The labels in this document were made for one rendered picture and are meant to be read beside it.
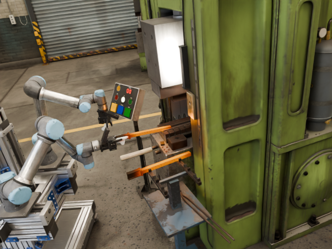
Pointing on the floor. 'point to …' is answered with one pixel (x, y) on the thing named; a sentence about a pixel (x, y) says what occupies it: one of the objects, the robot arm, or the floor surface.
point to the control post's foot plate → (145, 189)
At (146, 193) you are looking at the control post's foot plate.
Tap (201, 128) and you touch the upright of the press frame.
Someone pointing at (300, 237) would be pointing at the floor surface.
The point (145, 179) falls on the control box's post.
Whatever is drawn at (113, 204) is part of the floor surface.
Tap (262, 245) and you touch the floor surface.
